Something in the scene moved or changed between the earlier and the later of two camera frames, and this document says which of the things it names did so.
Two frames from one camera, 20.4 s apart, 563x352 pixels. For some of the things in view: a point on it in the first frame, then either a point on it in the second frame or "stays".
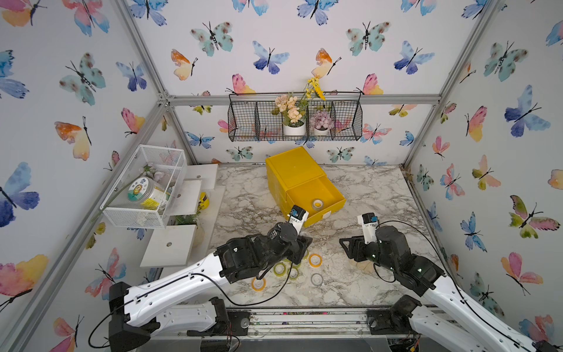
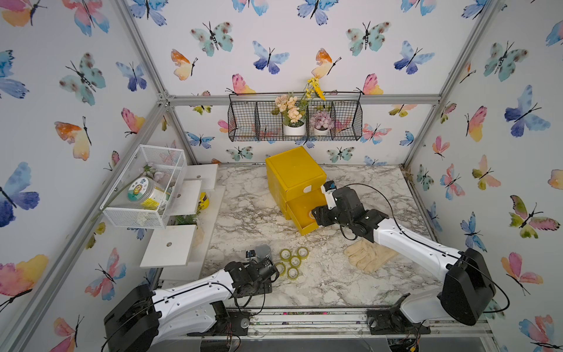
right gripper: x=356 y=241 to x=321 y=215
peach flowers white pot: x=292 y=109 stays
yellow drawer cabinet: x=295 y=180 stays
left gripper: x=302 y=240 to x=266 y=288
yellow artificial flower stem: x=314 y=86 stays
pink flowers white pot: x=321 y=122 stays
